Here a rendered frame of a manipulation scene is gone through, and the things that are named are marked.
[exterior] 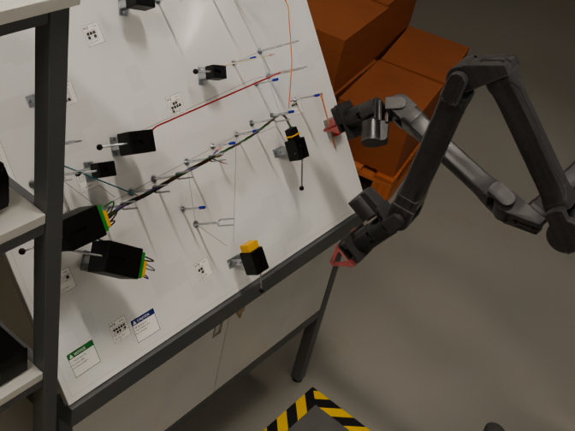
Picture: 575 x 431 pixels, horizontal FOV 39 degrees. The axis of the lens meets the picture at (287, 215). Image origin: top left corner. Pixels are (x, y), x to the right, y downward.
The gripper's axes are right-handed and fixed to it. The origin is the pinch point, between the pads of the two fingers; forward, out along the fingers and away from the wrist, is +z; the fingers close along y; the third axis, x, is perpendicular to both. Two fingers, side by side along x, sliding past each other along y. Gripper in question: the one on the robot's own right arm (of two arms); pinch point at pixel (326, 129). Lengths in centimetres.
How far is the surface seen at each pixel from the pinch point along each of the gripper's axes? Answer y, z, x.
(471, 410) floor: 122, 42, 65
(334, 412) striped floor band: 98, 68, 23
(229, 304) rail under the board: 32, 17, -44
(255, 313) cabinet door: 42, 34, -23
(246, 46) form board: -29.4, 5.1, -11.7
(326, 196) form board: 18.4, 13.7, 4.2
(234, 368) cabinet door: 56, 49, -26
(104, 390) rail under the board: 34, 18, -86
